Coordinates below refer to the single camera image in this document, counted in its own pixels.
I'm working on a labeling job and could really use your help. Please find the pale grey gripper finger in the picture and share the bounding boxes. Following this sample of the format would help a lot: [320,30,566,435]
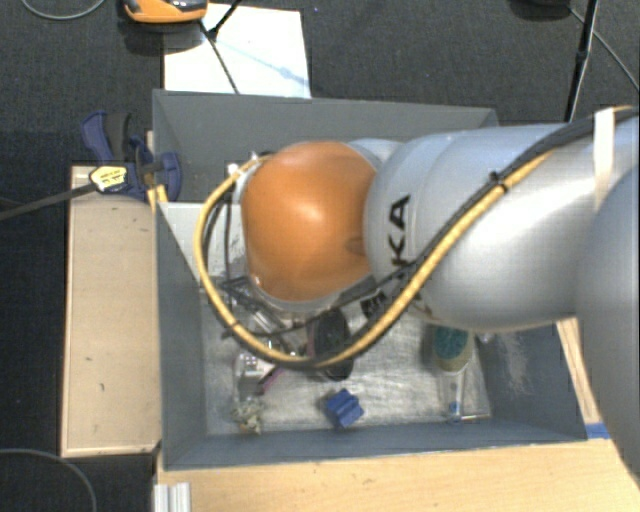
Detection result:
[234,351,267,402]

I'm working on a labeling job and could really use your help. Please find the camouflage crumpled toy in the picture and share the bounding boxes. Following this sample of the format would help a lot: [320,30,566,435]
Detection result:
[229,397,265,436]

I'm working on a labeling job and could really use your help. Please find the blue ridged block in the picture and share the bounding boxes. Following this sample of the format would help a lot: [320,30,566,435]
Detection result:
[319,388,366,430]

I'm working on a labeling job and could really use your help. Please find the grey metal bin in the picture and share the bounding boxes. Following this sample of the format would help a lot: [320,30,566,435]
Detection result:
[151,88,590,472]

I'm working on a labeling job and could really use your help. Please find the pale wood board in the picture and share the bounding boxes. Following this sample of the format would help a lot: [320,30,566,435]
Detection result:
[59,164,164,459]

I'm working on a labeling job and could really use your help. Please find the black cylinder on white bracket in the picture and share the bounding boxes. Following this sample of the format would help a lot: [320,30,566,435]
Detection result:
[307,307,355,382]

